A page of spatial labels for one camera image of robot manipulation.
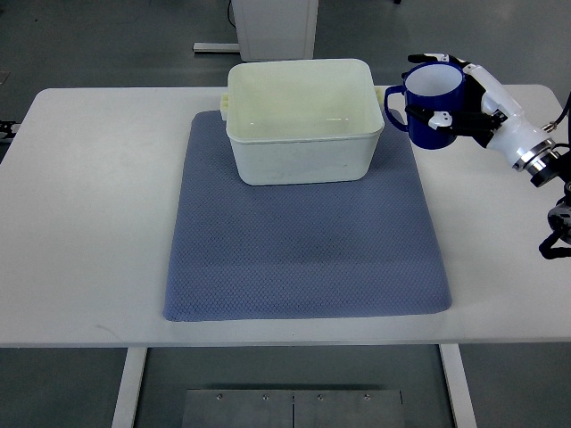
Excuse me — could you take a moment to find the white pedestal cabinet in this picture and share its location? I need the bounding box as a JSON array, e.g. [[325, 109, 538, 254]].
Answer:
[[193, 0, 319, 62]]

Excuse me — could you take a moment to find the metal floor plate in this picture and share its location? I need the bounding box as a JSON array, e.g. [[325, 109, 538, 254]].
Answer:
[[182, 389, 405, 427]]

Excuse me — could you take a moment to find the black clamp at table edge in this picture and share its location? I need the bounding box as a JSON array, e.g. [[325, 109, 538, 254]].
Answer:
[[0, 120, 21, 142]]

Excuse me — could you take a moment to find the left white table leg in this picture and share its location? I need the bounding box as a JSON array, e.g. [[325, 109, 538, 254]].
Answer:
[[112, 347, 147, 428]]

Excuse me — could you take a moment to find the white table leg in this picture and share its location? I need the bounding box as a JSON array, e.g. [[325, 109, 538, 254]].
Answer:
[[439, 344, 477, 428], [112, 347, 147, 428]]

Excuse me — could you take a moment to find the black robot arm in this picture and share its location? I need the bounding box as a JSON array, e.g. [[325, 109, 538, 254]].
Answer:
[[513, 85, 570, 265]]

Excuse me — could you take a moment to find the blue mug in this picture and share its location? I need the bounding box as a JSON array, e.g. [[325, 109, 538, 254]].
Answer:
[[384, 62, 465, 150]]

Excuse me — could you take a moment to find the cream plastic box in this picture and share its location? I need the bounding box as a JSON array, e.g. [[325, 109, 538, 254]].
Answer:
[[220, 59, 385, 185]]

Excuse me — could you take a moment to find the blue textured mat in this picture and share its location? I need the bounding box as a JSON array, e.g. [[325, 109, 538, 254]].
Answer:
[[163, 111, 452, 322]]

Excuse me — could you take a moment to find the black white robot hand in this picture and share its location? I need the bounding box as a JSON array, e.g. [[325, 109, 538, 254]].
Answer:
[[408, 53, 560, 176]]

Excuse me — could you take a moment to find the right white table leg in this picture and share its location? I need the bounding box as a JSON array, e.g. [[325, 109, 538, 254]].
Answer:
[[439, 344, 477, 428]]

